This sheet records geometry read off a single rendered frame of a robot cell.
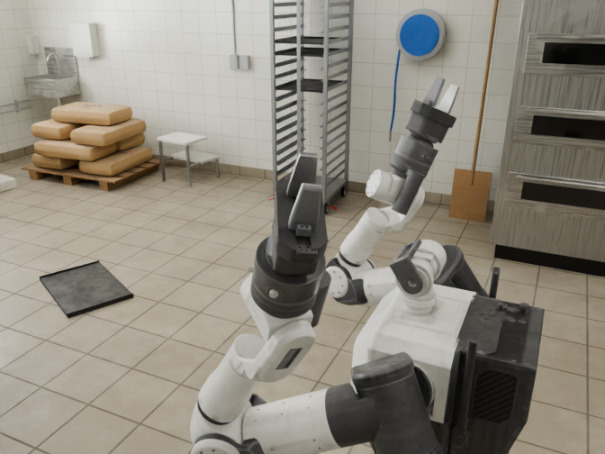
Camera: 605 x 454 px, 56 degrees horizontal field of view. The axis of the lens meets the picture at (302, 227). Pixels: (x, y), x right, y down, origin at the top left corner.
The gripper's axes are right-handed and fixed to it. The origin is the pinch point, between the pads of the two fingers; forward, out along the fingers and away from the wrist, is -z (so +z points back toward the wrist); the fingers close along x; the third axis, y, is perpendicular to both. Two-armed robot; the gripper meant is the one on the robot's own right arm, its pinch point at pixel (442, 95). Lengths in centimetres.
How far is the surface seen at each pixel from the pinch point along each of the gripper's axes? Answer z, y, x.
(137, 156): 149, 453, -145
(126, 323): 176, 182, -48
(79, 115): 129, 478, -87
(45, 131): 158, 496, -66
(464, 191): 44, 192, -306
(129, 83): 91, 527, -143
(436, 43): -54, 245, -257
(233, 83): 44, 416, -198
